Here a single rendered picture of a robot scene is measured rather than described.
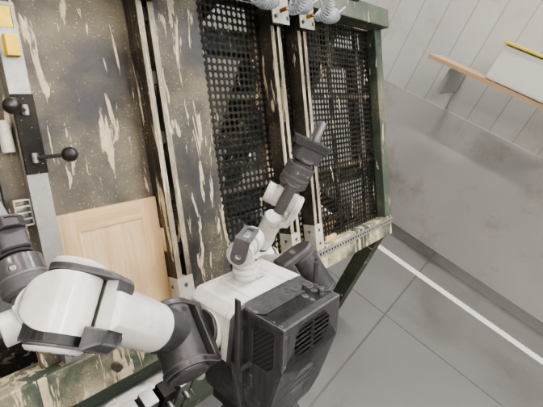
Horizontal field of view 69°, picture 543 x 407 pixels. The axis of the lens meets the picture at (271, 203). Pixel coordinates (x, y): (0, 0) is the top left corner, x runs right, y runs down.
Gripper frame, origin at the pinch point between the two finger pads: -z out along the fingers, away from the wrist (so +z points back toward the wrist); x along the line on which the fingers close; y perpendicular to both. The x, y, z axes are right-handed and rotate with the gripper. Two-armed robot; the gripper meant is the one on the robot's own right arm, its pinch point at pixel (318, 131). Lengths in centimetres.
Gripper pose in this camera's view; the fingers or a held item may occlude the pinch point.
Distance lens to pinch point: 118.5
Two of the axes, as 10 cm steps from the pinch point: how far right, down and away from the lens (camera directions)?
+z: -4.3, 8.6, 2.7
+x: -8.6, -3.0, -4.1
